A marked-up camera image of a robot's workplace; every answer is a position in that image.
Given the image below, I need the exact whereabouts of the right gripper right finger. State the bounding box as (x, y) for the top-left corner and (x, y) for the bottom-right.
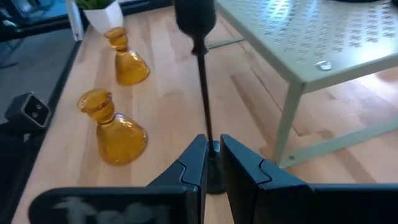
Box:
(221, 134), (398, 224)

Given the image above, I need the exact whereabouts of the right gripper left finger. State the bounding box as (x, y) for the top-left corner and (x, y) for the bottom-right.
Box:
(29, 134), (208, 224)

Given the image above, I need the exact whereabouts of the amber glass candle holder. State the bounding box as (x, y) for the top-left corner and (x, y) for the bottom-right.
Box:
(76, 88), (149, 167)
(104, 26), (151, 86)

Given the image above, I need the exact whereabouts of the green perforated metal shelf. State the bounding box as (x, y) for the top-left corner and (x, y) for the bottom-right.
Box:
(206, 0), (398, 170)

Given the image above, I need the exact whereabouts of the black clamp device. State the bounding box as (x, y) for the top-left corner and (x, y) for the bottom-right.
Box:
(4, 92), (51, 135)

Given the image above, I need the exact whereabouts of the green plant in white pot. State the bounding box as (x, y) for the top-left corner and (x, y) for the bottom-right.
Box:
(74, 0), (124, 34)

